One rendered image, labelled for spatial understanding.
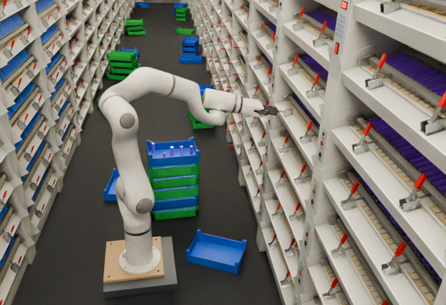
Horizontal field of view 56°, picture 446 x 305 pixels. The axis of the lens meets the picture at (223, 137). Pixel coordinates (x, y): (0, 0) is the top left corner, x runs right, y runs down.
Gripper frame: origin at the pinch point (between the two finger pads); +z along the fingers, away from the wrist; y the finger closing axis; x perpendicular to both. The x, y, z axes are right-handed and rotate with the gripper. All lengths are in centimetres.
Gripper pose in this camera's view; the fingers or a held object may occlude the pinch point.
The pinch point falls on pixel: (272, 111)
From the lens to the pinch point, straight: 187.3
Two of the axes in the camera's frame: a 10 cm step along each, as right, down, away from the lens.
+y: 1.2, 4.5, -8.9
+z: 9.6, 1.7, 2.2
